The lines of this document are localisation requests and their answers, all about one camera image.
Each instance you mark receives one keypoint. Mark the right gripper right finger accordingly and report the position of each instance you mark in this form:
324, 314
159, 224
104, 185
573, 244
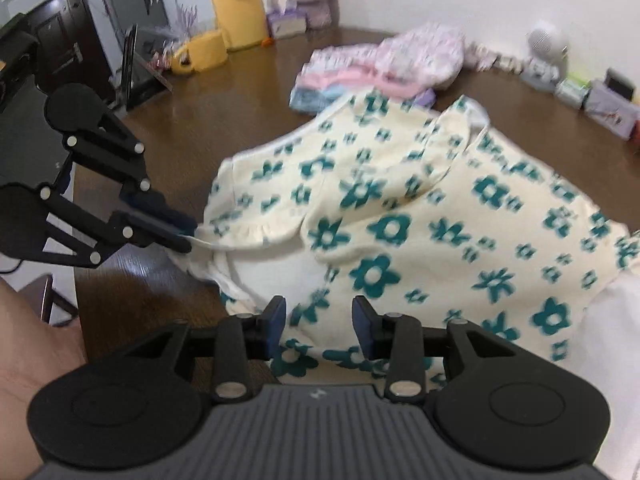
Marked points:
398, 339

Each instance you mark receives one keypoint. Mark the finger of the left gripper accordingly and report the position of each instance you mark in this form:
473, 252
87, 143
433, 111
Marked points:
154, 205
138, 231

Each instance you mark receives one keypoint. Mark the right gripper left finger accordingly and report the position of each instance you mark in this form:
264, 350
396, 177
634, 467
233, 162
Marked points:
243, 338

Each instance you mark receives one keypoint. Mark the cream floral green dress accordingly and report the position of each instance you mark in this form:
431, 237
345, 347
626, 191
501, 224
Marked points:
434, 215

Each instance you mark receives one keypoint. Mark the person right hand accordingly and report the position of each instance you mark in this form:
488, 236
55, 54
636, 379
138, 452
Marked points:
33, 354

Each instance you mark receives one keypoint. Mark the yellow mug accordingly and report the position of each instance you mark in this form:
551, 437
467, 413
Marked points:
203, 52

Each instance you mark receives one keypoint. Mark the pink blue folded garment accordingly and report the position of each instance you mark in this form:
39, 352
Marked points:
315, 91

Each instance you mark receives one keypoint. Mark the yellow thermos jug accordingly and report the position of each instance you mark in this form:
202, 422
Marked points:
243, 23

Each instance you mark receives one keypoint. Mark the purple tissue box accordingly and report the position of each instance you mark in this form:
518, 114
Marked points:
286, 24

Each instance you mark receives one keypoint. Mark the pink floral white garment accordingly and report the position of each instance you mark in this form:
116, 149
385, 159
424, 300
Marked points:
427, 57

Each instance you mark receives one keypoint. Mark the green white small box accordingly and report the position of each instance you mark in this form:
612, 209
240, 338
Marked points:
573, 91

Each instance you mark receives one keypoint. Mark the grey tin box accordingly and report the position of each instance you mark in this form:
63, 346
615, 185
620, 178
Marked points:
611, 110

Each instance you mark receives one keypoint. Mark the white astronaut figurine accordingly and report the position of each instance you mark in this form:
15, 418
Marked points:
547, 63

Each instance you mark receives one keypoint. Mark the small black box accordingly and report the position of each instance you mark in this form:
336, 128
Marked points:
619, 84

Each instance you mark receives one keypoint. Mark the black picture frame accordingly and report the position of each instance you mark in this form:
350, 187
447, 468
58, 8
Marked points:
142, 72

